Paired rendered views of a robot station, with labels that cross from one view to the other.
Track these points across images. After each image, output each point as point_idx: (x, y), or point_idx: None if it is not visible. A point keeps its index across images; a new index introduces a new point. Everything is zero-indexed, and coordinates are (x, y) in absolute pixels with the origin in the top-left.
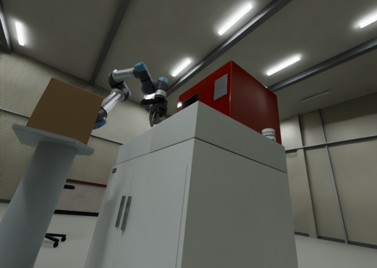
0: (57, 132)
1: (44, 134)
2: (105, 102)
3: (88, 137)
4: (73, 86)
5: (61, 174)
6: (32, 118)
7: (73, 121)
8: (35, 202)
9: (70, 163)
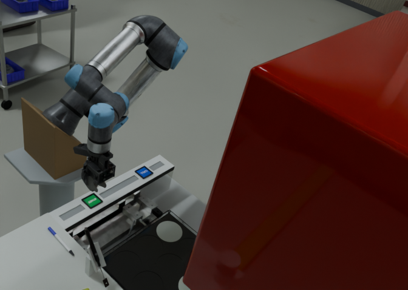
0: (37, 158)
1: (16, 168)
2: (119, 91)
3: (54, 171)
4: (33, 110)
5: (51, 194)
6: (24, 140)
7: (42, 151)
8: (42, 207)
9: (59, 186)
